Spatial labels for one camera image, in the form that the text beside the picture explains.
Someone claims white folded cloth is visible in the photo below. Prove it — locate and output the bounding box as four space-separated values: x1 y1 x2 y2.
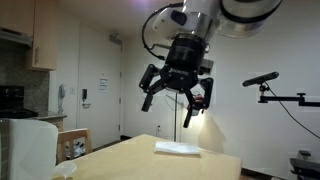
153 141 202 157

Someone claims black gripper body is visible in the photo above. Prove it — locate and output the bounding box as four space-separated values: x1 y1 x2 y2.
159 33 207 93

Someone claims white paper towel roll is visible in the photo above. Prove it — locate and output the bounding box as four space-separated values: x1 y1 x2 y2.
0 119 59 180

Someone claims thin black camera cable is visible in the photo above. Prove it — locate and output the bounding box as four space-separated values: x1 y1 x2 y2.
268 87 320 140

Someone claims white door notice paper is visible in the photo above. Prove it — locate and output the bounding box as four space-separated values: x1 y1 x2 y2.
97 77 109 93

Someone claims light wooden dining chair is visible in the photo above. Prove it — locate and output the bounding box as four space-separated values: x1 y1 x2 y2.
56 128 93 166

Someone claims white door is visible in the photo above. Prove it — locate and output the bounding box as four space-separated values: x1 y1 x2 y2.
76 23 123 149

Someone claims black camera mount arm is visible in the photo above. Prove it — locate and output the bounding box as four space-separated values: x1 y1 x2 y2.
257 84 320 108

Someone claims short wooden wall cabinet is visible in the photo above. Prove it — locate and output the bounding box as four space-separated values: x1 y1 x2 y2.
0 0 34 37

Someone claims grey range hood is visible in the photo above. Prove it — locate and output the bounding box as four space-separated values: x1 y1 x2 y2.
0 28 33 48

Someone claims floor lamp with red head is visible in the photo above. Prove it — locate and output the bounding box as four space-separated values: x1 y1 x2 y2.
162 81 208 143

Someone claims clear plastic wrap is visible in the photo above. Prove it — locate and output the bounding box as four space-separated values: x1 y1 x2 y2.
51 161 78 180

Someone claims black kitchen stove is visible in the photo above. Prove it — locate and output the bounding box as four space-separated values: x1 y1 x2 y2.
0 85 38 120

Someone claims black stereo camera bar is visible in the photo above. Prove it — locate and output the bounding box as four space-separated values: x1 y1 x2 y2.
242 71 280 88

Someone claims stone topped counter cabinet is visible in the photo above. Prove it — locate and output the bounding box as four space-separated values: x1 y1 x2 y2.
35 111 68 133

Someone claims grey door closer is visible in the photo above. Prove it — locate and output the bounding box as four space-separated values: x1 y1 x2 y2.
108 32 122 46

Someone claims black equipment stand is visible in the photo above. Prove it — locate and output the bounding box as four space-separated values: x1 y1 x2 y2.
289 149 320 180

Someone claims tall wooden wall cabinet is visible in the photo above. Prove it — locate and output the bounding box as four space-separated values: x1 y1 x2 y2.
24 0 58 72

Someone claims grey wall phone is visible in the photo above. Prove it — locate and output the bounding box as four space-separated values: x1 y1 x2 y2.
57 83 67 115

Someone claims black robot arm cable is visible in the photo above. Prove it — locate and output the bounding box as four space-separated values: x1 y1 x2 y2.
141 2 184 62

